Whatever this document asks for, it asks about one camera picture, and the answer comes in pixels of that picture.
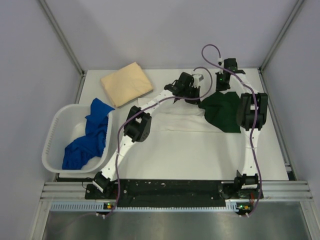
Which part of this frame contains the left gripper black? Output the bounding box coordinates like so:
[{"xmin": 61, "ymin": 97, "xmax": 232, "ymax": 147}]
[{"xmin": 182, "ymin": 83, "xmax": 201, "ymax": 105}]

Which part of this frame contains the white and green t shirt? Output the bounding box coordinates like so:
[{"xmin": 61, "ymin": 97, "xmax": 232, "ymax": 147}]
[{"xmin": 150, "ymin": 92, "xmax": 241, "ymax": 134}]

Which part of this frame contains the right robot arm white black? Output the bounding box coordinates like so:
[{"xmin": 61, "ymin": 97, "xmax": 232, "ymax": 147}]
[{"xmin": 216, "ymin": 58, "xmax": 268, "ymax": 198}]

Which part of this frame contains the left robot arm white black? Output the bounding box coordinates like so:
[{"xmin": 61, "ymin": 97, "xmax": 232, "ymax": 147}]
[{"xmin": 92, "ymin": 72, "xmax": 204, "ymax": 199}]

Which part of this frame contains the folded beige t shirt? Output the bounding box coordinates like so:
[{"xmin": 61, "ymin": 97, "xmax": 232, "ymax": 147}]
[{"xmin": 100, "ymin": 62, "xmax": 154, "ymax": 108}]

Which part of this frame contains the white plastic laundry basket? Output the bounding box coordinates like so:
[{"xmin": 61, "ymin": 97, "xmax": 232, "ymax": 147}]
[{"xmin": 41, "ymin": 104, "xmax": 113, "ymax": 175}]

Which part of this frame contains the blue t shirt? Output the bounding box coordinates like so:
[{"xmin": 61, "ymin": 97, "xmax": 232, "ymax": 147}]
[{"xmin": 62, "ymin": 98, "xmax": 114, "ymax": 170}]

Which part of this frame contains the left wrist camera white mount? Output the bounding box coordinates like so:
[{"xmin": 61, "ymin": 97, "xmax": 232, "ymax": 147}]
[{"xmin": 191, "ymin": 71, "xmax": 204, "ymax": 86}]

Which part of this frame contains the grey slotted cable duct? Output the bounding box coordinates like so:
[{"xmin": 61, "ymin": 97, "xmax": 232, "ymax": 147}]
[{"xmin": 50, "ymin": 201, "xmax": 251, "ymax": 213}]

